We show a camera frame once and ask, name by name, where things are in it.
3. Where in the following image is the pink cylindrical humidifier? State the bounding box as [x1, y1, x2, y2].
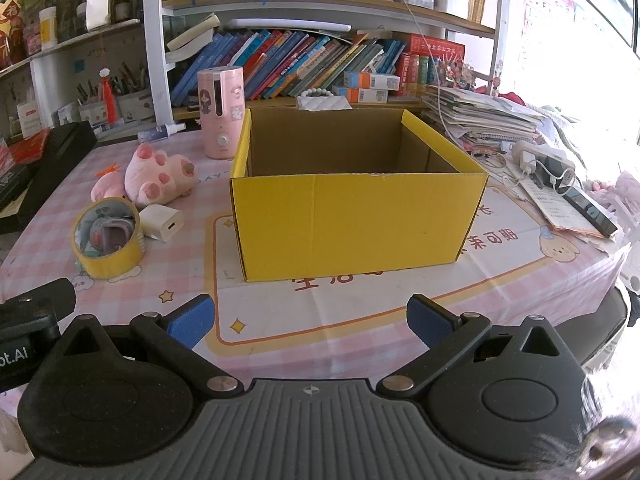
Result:
[196, 66, 246, 160]

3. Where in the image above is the long row of leaning books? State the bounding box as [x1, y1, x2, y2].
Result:
[170, 27, 406, 108]

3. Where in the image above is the white shelf unit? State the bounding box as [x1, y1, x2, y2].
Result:
[0, 19, 151, 136]

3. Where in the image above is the white bottle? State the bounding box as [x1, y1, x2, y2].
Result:
[39, 7, 60, 51]

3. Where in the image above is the printed paper leaflet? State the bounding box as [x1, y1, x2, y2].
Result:
[520, 180, 608, 238]

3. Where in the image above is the black phone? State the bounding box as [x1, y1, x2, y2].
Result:
[562, 185, 621, 238]

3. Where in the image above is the red boxed book set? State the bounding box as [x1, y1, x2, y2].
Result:
[395, 34, 466, 96]

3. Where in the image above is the white red label card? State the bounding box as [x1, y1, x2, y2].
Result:
[17, 102, 43, 138]

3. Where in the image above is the alphabet wall poster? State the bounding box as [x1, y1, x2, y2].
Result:
[522, 0, 591, 61]

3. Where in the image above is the grey pen holder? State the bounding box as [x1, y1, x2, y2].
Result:
[117, 67, 151, 121]
[75, 80, 108, 123]

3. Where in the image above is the pink paw plush toy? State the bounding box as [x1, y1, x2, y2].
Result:
[124, 143, 197, 207]

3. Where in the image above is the yellow tape roll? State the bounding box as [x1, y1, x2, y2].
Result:
[73, 197, 146, 280]

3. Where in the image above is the orange blue carton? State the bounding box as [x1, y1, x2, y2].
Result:
[343, 71, 401, 90]
[334, 87, 390, 103]

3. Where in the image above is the white power adapter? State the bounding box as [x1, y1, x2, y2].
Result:
[510, 140, 568, 171]

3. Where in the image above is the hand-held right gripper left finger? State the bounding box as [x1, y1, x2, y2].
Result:
[55, 294, 246, 397]

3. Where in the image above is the stack of papers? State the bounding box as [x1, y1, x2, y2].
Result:
[422, 85, 551, 153]

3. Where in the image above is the pink chick plush toy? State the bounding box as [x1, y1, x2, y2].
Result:
[91, 161, 128, 201]

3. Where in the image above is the white charger cube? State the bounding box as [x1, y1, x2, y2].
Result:
[138, 203, 185, 242]

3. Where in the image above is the black textured case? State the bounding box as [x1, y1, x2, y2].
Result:
[0, 121, 98, 236]

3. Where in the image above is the yellow cardboard box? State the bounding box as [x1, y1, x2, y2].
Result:
[229, 106, 490, 282]

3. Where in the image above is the white quilted mini purse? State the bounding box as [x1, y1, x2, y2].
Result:
[296, 89, 353, 111]

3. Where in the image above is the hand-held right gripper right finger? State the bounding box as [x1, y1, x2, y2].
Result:
[376, 294, 581, 397]

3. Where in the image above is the small spray bottle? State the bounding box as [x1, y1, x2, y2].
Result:
[137, 122, 187, 143]

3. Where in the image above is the red tassel ornament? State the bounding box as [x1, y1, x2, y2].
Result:
[100, 67, 121, 126]

